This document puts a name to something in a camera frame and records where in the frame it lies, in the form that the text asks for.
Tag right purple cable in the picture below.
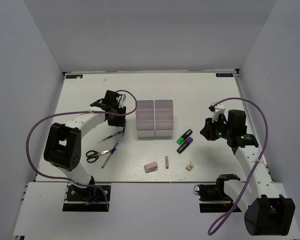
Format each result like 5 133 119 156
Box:
207 97 269 237

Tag pink eraser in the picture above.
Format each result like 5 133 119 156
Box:
144 161 158 173

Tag blue corner label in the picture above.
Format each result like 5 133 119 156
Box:
65 74 83 79
215 72 234 78

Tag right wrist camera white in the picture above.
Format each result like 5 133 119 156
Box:
208 102 225 123

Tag left white compartment organizer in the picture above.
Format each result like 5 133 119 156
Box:
135 100 155 138

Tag right white compartment organizer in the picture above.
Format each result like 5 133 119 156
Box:
154 99 174 138

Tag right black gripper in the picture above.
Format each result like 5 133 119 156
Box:
200 114 233 141

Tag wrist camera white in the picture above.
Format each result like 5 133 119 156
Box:
208 102 225 123
116 94 126 108

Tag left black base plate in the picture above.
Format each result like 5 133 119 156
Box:
62 185 107 212

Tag left blue corner label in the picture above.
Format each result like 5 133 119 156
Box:
65 74 83 79

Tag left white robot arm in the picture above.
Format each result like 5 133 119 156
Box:
43 90 127 200

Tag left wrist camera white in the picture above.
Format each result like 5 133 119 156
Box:
116 94 126 108

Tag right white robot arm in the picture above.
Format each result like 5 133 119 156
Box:
194 109 296 236

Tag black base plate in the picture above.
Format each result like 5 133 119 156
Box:
193 184 234 213
62 185 107 212

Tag blue ballpoint pen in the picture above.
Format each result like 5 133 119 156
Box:
101 142 119 169

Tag green highlighter marker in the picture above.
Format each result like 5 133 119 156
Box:
176 129 193 145

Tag green gel pen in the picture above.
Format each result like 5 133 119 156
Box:
97 131 123 144

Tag grey stick eraser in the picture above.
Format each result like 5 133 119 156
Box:
165 156 169 169

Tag purple highlighter marker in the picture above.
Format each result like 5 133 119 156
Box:
176 137 193 154

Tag right blue corner label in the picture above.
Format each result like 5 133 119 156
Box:
215 72 234 78

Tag white compartment organizer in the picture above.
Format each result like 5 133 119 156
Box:
154 99 174 138
135 100 155 138

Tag black handled scissors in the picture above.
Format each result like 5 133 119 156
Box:
85 149 112 164

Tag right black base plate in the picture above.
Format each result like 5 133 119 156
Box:
193 184 234 213

